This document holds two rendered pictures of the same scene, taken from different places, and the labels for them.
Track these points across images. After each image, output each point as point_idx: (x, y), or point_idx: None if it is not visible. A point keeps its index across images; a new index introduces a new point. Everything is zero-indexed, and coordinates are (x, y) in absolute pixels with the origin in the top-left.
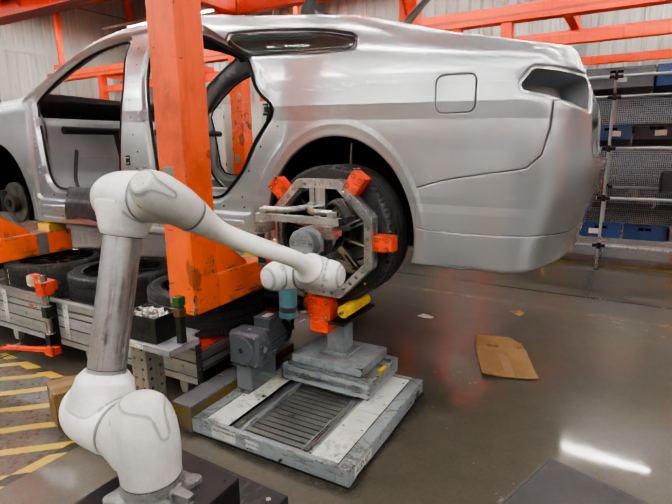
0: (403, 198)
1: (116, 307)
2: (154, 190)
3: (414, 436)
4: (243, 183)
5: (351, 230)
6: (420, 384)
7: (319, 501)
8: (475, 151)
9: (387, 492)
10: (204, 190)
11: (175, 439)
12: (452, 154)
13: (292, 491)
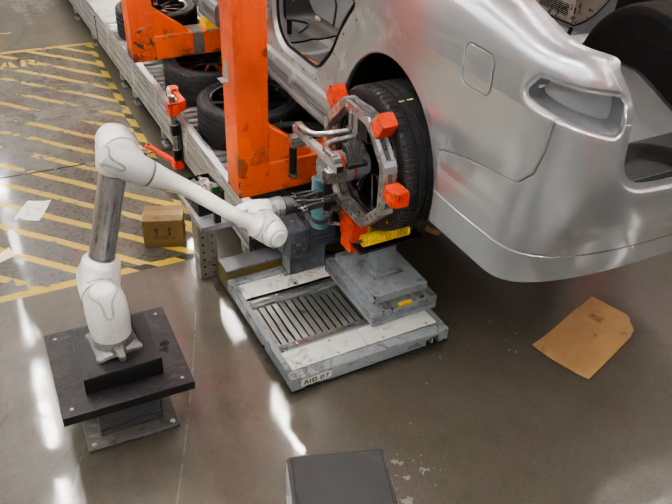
0: None
1: (102, 221)
2: (108, 165)
3: (389, 376)
4: (329, 64)
5: None
6: (441, 331)
7: (264, 391)
8: (483, 140)
9: (317, 409)
10: (257, 88)
11: (118, 320)
12: (467, 132)
13: (254, 374)
